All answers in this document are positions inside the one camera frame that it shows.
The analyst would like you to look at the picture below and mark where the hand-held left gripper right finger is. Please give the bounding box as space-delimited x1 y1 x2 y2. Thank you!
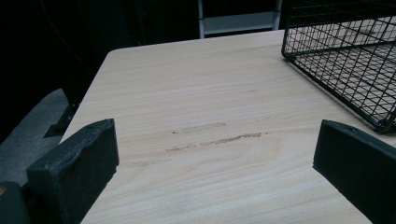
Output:
312 119 396 224

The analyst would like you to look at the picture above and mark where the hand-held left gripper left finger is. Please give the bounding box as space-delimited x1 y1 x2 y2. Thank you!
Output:
25 118 120 224

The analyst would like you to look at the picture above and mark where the black stand foot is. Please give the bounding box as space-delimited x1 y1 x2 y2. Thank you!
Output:
42 87 82 139

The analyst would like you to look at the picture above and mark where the grey metal stand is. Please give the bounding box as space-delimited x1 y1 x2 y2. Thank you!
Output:
197 0 283 39

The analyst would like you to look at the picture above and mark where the black wire basket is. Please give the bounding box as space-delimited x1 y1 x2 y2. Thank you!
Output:
280 0 396 134

